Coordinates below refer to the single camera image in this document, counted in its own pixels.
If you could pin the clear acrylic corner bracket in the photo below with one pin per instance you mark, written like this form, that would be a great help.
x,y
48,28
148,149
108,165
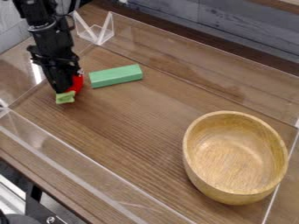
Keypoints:
x,y
96,34

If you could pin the red plush strawberry toy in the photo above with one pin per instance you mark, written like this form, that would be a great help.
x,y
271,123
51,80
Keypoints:
x,y
67,96

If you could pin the clear acrylic barrier wall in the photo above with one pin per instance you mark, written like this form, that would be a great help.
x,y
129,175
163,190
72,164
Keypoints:
x,y
105,154

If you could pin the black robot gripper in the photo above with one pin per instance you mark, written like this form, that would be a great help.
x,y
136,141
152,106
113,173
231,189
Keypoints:
x,y
51,54

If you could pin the wooden bowl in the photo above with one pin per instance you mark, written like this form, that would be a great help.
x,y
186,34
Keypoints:
x,y
235,157

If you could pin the green rectangular block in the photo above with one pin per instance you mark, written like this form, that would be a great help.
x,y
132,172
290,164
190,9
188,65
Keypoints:
x,y
115,76

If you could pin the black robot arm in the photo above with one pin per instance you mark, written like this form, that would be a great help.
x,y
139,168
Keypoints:
x,y
40,15

